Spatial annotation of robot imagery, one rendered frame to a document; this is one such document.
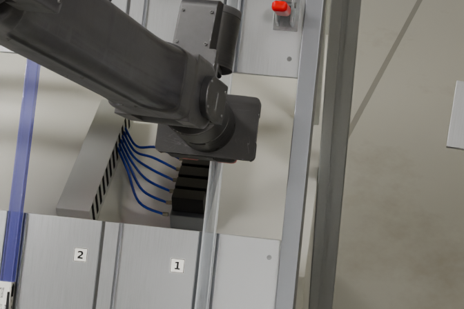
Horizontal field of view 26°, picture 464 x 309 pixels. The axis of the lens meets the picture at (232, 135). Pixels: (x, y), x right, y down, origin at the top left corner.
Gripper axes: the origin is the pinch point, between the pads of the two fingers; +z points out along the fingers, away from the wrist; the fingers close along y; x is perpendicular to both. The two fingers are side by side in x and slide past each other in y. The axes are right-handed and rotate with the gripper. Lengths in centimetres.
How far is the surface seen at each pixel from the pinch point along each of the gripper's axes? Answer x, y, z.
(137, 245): 12.7, 7.8, 1.6
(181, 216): 7.0, 8.8, 32.0
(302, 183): 4.0, -9.7, 0.0
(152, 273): 15.5, 5.8, 1.9
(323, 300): 17, -12, 64
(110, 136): -4.4, 22.8, 40.8
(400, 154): -22, -25, 147
